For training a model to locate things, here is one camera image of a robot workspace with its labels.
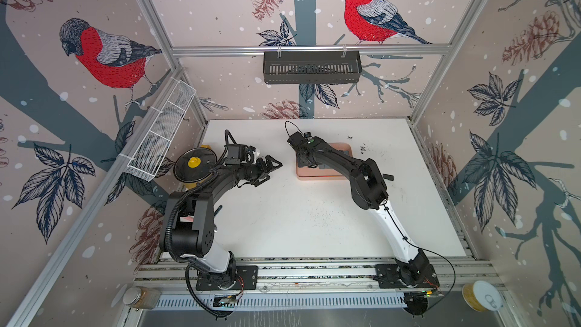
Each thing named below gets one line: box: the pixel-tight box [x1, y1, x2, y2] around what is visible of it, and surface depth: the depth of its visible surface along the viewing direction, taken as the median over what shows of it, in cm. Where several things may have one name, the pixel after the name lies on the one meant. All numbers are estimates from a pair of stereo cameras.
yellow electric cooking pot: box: [173, 145, 218, 188], surface depth 94 cm
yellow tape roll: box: [461, 280, 503, 312], surface depth 68 cm
